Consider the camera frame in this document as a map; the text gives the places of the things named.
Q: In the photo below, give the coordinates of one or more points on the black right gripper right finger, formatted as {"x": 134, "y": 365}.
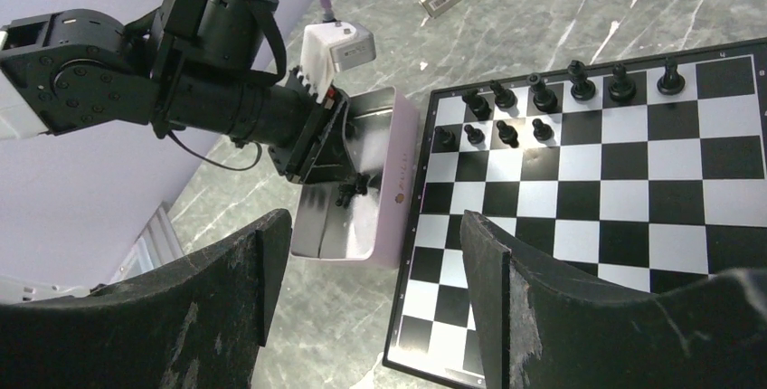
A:
{"x": 541, "y": 323}

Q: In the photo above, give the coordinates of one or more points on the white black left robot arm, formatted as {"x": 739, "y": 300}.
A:
{"x": 215, "y": 65}

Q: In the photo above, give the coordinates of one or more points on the pink metal tin box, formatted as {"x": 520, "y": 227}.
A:
{"x": 360, "y": 217}

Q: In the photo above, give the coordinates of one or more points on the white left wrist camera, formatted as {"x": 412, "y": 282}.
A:
{"x": 330, "y": 48}

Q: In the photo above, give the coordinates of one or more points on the black chess piece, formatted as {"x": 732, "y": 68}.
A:
{"x": 477, "y": 104}

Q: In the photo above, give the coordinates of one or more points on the black chess pieces pile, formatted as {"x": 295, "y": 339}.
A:
{"x": 347, "y": 190}

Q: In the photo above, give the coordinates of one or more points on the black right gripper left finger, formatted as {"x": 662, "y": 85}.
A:
{"x": 197, "y": 322}

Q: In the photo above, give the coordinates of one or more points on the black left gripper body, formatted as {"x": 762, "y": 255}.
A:
{"x": 283, "y": 118}

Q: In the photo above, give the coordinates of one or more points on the black white chessboard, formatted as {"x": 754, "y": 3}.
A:
{"x": 652, "y": 194}

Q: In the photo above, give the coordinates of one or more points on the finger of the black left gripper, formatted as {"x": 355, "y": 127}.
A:
{"x": 328, "y": 159}

